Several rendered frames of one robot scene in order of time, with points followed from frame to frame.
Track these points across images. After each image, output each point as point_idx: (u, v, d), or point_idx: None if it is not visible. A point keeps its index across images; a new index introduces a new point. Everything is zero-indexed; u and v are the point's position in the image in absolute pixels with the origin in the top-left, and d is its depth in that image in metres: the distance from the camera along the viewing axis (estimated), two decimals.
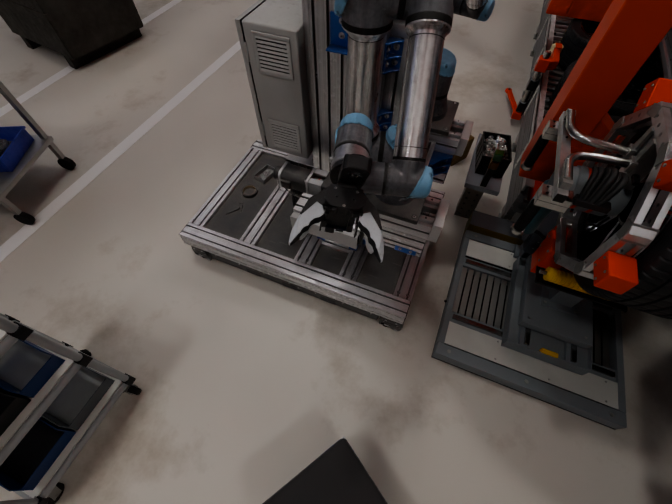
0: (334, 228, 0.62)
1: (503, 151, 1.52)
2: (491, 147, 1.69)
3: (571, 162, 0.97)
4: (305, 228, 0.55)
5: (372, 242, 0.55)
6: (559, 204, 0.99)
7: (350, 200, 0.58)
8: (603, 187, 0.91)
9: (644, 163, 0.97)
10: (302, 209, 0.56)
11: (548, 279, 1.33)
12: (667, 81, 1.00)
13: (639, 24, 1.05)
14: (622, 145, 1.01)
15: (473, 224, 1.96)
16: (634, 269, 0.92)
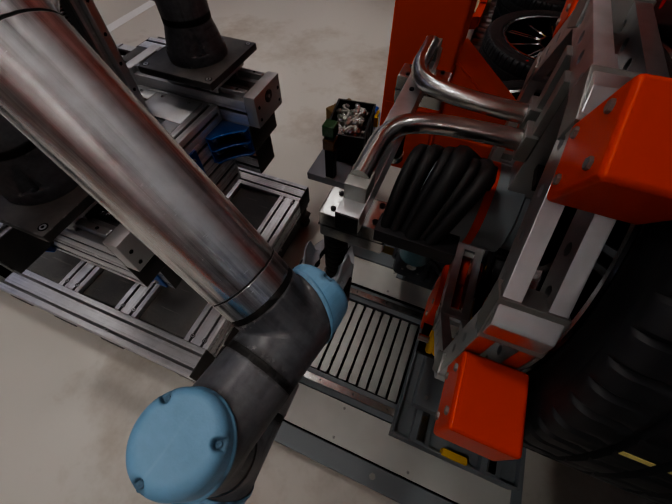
0: None
1: (336, 122, 0.99)
2: (342, 120, 1.16)
3: (380, 136, 0.41)
4: (320, 259, 0.52)
5: (341, 266, 0.52)
6: (361, 235, 0.43)
7: None
8: (429, 198, 0.34)
9: (555, 138, 0.41)
10: None
11: (430, 353, 0.76)
12: None
13: None
14: (513, 100, 0.45)
15: None
16: (516, 410, 0.36)
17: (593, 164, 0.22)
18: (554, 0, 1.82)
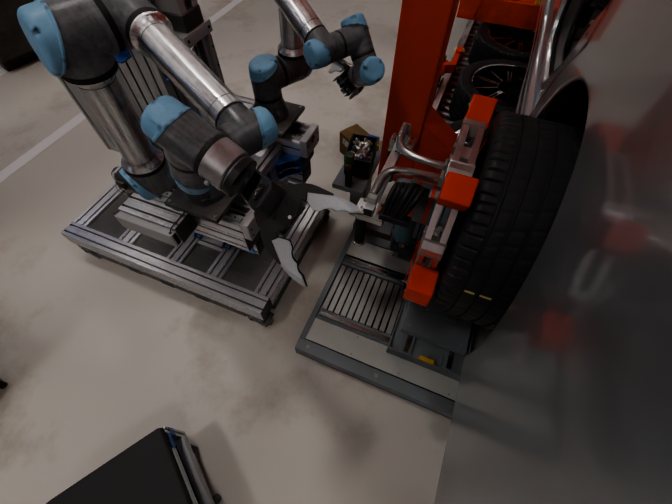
0: (293, 222, 0.58)
1: (353, 153, 1.58)
2: (355, 149, 1.75)
3: (381, 177, 0.99)
4: (297, 266, 0.53)
5: (341, 210, 0.53)
6: (373, 218, 1.02)
7: (286, 206, 0.51)
8: (399, 202, 0.93)
9: None
10: (275, 260, 0.53)
11: None
12: (481, 97, 1.03)
13: (419, 33, 1.11)
14: (438, 160, 1.03)
15: None
16: (432, 282, 0.95)
17: (439, 194, 0.81)
18: (512, 50, 2.41)
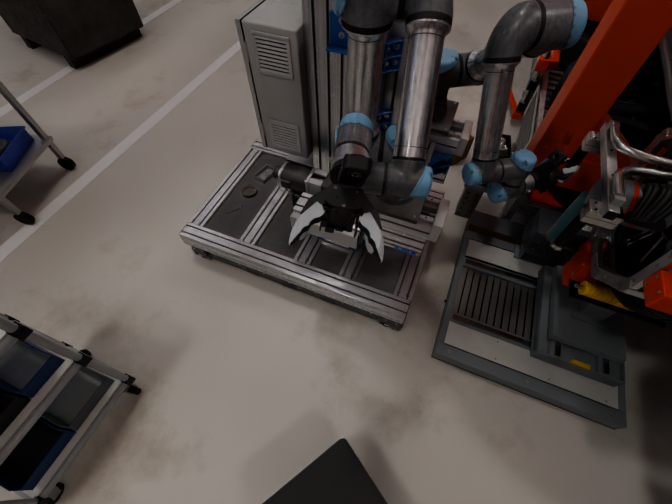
0: (334, 228, 0.62)
1: (503, 151, 1.52)
2: None
3: (622, 178, 0.94)
4: (305, 228, 0.55)
5: (372, 242, 0.55)
6: (608, 221, 0.96)
7: (350, 200, 0.58)
8: (658, 205, 0.87)
9: None
10: (302, 209, 0.56)
11: (584, 294, 1.29)
12: None
13: (639, 24, 1.05)
14: None
15: (473, 224, 1.96)
16: None
17: None
18: None
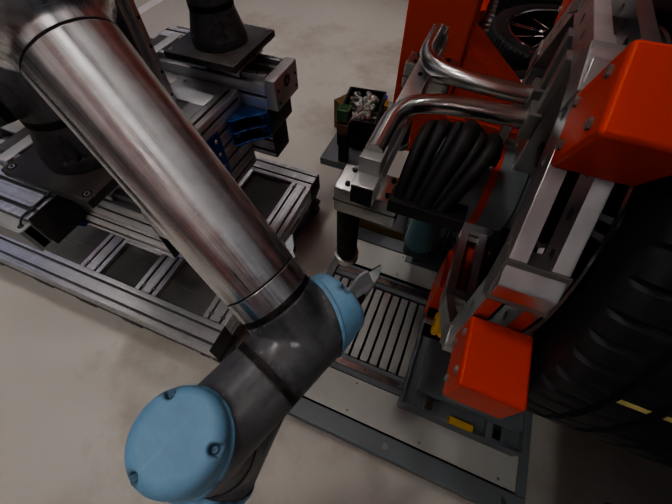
0: None
1: (350, 106, 1.03)
2: (354, 107, 1.20)
3: (393, 114, 0.43)
4: (295, 257, 0.53)
5: None
6: (374, 209, 0.45)
7: None
8: (440, 168, 0.37)
9: (557, 116, 0.43)
10: None
11: (435, 334, 0.78)
12: None
13: None
14: (517, 82, 0.47)
15: None
16: (521, 368, 0.38)
17: (593, 123, 0.25)
18: None
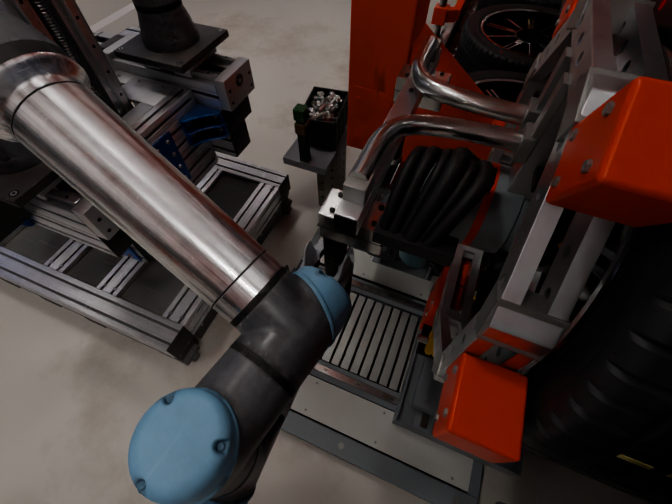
0: None
1: (306, 106, 1.03)
2: (316, 107, 1.20)
3: (379, 138, 0.40)
4: (320, 259, 0.52)
5: (341, 266, 0.52)
6: (360, 237, 0.43)
7: None
8: (428, 200, 0.34)
9: (554, 140, 0.41)
10: (298, 268, 0.52)
11: (429, 354, 0.76)
12: None
13: None
14: (512, 102, 0.44)
15: None
16: (515, 412, 0.35)
17: (591, 167, 0.22)
18: None
